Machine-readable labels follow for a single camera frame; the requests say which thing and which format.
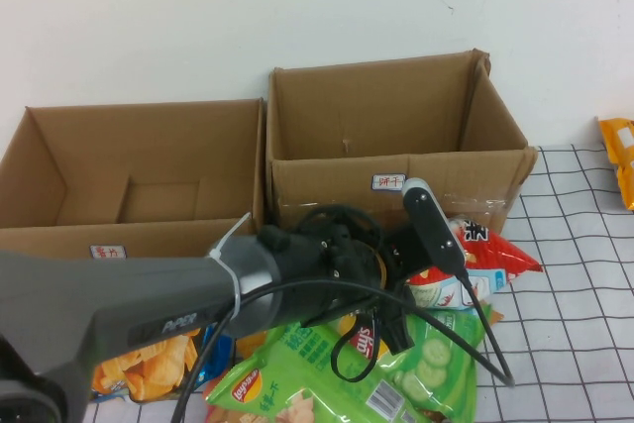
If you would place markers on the wide low brown cardboard box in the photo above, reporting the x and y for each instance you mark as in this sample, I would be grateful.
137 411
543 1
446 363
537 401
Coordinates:
148 145

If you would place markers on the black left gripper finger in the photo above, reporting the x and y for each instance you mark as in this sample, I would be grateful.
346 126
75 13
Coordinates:
396 329

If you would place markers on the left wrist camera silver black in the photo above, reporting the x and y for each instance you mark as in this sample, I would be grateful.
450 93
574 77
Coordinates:
431 220

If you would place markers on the tall brown cardboard box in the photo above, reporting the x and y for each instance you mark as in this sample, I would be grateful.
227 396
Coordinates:
347 111

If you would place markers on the large yellow snack bag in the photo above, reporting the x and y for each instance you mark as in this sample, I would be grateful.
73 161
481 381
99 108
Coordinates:
621 160

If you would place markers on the green Lay's bag with barcode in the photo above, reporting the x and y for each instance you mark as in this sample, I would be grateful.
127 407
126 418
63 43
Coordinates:
297 373

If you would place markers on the blue shrimp chips bag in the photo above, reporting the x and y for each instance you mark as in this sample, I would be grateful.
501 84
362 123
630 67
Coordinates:
148 363

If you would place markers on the red orange snack bag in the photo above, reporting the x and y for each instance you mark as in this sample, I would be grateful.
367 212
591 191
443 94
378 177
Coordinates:
212 415

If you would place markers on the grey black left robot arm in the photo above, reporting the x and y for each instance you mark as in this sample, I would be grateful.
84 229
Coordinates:
148 289

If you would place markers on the red prawn cracker snack bag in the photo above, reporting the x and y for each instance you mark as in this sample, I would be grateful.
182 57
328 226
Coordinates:
495 249

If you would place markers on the white black-grid tablecloth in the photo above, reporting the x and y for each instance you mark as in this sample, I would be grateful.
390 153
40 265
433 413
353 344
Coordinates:
569 294

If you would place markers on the small orange snack packet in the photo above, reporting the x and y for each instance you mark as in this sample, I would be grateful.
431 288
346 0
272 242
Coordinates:
250 346

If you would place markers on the white label on wide box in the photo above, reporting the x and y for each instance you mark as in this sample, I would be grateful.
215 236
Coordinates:
108 250

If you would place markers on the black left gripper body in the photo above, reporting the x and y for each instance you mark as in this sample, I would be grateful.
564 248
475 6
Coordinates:
401 254

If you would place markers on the green cucumber Lay's chips bag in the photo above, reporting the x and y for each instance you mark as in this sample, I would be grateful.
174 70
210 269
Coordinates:
436 358

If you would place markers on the white zip tie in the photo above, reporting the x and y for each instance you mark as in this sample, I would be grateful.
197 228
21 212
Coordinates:
233 237

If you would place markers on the brown packet with notched edge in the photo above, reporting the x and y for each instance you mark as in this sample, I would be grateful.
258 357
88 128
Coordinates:
495 316

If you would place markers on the white label on tall box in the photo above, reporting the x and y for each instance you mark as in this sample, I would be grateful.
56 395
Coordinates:
389 181

